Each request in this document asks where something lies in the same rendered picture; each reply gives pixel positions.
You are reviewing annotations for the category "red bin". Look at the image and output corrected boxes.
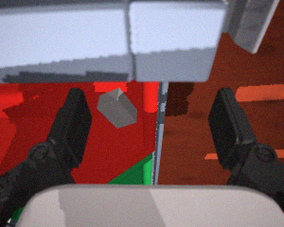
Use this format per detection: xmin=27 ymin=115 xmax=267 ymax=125
xmin=0 ymin=79 xmax=159 ymax=184

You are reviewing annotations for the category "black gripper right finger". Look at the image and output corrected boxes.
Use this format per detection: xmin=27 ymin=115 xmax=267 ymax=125
xmin=208 ymin=88 xmax=284 ymax=212

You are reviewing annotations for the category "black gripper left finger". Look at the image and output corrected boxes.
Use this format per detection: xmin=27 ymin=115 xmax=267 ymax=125
xmin=0 ymin=88 xmax=92 ymax=227

